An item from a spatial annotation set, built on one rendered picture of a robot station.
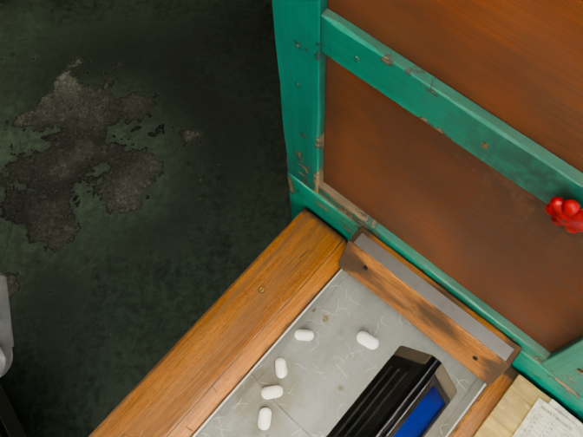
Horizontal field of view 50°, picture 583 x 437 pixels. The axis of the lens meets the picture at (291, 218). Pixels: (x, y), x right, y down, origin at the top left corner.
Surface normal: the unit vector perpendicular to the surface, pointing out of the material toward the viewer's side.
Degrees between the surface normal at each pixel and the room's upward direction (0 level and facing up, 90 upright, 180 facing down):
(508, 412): 0
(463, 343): 66
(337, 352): 0
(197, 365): 0
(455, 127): 90
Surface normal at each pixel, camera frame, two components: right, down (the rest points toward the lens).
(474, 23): -0.66, 0.70
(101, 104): -0.04, -0.40
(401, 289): -0.62, 0.49
